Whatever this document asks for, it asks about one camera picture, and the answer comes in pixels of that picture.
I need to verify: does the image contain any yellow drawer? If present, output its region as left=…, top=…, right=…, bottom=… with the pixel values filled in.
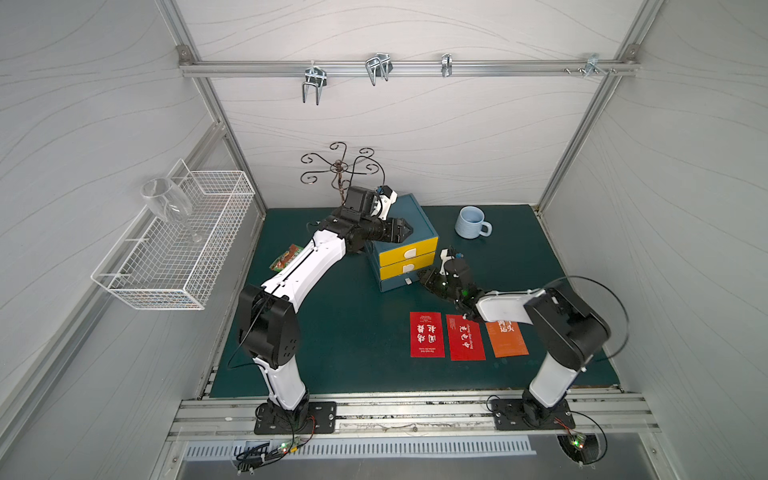
left=379, top=252, right=435, bottom=280
left=373, top=237, right=438, bottom=267

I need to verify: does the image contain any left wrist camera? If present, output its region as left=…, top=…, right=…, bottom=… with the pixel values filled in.
left=371, top=185, right=398, bottom=220

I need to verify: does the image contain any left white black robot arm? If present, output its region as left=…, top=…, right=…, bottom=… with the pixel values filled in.
left=236, top=185, right=413, bottom=418

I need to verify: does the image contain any red postcard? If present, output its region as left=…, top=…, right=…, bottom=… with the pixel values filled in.
left=446, top=315, right=486, bottom=361
left=409, top=312, right=445, bottom=358

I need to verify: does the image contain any clear wine glass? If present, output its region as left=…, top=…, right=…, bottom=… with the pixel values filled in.
left=140, top=177, right=203, bottom=243

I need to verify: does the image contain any right black cable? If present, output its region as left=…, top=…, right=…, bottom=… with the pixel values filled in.
left=545, top=275, right=631, bottom=361

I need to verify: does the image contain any white vent strip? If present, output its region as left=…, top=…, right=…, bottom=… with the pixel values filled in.
left=184, top=435, right=536, bottom=462

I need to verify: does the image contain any metal double hook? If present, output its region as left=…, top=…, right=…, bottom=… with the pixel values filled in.
left=302, top=65, right=328, bottom=105

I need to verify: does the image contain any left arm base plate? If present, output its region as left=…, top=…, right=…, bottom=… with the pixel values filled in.
left=253, top=401, right=337, bottom=436

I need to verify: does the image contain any teal drawer cabinet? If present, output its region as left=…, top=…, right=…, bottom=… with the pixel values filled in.
left=364, top=194, right=439, bottom=287

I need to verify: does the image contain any green snack packet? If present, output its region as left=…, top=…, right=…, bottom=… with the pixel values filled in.
left=270, top=244, right=303, bottom=272

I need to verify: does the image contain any left controller wiring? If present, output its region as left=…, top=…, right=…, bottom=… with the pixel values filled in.
left=233, top=413, right=318, bottom=475

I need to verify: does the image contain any aluminium top rail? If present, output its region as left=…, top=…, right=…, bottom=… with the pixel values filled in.
left=180, top=58, right=641, bottom=79

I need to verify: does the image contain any teal bottom drawer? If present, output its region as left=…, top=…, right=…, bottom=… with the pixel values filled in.
left=379, top=269, right=425, bottom=292

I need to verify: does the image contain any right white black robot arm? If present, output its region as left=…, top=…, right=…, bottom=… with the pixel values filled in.
left=418, top=248, right=612, bottom=425

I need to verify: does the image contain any light blue mug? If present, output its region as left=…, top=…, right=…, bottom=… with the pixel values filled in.
left=454, top=206, right=493, bottom=240

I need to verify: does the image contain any orange postcard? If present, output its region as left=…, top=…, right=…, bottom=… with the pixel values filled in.
left=485, top=321, right=529, bottom=358

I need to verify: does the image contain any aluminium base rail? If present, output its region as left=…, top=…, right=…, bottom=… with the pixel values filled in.
left=167, top=388, right=661, bottom=440

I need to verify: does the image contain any metal bracket with bolts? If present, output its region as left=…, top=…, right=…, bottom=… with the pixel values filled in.
left=563, top=53, right=618, bottom=79

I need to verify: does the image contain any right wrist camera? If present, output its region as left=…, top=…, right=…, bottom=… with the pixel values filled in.
left=439, top=247, right=462, bottom=276

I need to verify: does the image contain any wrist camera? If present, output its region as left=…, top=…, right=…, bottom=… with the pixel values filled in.
left=439, top=247, right=462, bottom=276
left=371, top=185, right=398, bottom=220

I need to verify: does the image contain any bronze mug tree stand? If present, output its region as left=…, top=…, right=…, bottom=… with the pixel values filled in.
left=300, top=141, right=386, bottom=201

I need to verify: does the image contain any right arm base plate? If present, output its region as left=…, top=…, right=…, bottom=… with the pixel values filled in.
left=486, top=395, right=575, bottom=431

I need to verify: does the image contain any white wire basket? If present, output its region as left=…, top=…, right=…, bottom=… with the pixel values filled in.
left=91, top=160, right=254, bottom=310

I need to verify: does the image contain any metal wire hook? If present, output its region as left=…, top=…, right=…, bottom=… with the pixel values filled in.
left=364, top=53, right=393, bottom=86

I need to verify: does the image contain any yellow top drawer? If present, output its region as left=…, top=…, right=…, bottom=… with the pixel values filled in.
left=373, top=237, right=438, bottom=267

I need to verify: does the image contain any small metal clip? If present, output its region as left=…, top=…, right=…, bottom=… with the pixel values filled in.
left=441, top=53, right=453, bottom=78

